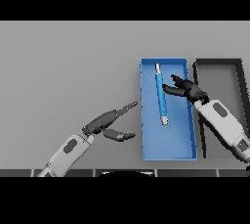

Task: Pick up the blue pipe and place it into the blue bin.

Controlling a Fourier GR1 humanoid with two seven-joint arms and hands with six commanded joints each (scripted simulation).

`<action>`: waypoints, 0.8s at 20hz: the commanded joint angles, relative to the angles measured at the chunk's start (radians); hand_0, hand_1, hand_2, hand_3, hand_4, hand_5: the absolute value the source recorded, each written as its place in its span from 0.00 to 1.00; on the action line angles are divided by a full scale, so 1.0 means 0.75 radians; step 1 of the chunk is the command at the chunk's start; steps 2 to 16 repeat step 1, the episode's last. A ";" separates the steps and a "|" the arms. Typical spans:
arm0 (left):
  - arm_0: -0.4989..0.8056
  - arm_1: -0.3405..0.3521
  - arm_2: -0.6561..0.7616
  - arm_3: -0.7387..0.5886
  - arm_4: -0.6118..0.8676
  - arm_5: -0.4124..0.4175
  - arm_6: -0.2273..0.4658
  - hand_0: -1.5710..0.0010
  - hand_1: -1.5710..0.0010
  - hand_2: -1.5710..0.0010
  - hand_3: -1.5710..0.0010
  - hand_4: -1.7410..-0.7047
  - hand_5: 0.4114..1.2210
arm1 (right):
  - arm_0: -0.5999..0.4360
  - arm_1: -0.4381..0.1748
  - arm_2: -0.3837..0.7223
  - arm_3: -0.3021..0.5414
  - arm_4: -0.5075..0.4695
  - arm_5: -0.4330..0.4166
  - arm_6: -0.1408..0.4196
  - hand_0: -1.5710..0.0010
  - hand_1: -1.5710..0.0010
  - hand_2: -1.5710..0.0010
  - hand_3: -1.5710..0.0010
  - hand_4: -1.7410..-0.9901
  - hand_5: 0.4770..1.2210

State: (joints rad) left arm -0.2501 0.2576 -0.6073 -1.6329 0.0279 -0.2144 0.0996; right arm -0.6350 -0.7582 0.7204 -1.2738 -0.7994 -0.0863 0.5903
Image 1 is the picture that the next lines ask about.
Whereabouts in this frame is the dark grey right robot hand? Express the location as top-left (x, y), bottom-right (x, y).
top-left (161, 73), bottom-right (210, 107)

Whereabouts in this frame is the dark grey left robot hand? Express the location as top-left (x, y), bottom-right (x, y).
top-left (81, 101), bottom-right (139, 143)

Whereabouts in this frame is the blue pipe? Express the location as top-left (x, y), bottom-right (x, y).
top-left (154, 63), bottom-right (170, 126)

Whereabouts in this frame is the dark grey bin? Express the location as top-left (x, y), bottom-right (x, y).
top-left (192, 58), bottom-right (250, 159)

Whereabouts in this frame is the blue bin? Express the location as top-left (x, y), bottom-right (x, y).
top-left (140, 57), bottom-right (198, 161)

